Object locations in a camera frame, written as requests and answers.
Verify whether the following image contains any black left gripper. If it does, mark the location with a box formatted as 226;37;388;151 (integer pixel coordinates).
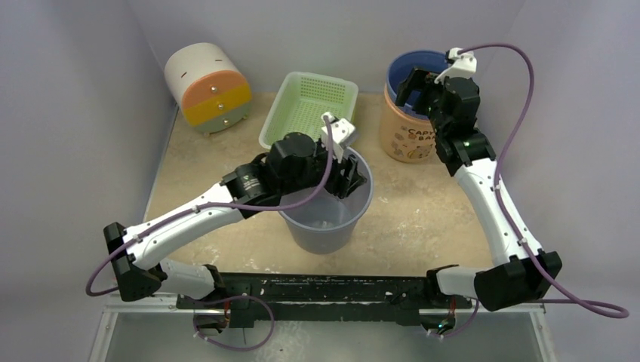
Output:
282;138;365;198

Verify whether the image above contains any grey plastic bucket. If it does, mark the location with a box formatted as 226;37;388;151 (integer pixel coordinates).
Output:
278;148;374;254

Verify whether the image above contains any orange capybara bucket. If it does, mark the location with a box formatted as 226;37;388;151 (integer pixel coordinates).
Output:
379;88;435;163

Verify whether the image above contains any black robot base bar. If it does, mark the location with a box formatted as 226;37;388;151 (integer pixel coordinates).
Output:
177;272;472;330

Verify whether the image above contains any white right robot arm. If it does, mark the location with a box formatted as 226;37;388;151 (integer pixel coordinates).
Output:
395;67;562;311

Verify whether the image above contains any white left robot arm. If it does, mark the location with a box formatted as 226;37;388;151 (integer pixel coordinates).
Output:
102;133;370;308

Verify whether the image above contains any green plastic basket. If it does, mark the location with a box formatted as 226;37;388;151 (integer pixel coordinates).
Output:
258;72;359;149

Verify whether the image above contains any white cylindrical drawer cabinet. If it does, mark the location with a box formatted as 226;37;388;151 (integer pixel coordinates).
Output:
164;42;252;134

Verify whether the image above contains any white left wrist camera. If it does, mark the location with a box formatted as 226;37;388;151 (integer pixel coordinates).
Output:
320;112;357;163

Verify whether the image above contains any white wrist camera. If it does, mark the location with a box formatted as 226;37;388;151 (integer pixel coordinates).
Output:
434;48;477;84
320;112;357;163

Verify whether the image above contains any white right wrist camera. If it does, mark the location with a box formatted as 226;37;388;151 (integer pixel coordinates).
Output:
434;48;477;84

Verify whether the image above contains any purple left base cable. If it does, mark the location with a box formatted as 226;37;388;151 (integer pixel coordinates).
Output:
192;291;278;351

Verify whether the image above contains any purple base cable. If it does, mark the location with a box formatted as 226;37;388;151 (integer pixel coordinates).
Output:
192;291;278;351
427;298;480;341

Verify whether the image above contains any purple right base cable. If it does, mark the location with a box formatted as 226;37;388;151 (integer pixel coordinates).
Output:
427;298;480;341

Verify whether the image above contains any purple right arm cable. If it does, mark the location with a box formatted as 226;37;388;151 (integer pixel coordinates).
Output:
457;42;630;320

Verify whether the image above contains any aluminium frame rail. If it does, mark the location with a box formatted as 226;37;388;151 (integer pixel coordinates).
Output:
90;294;557;361

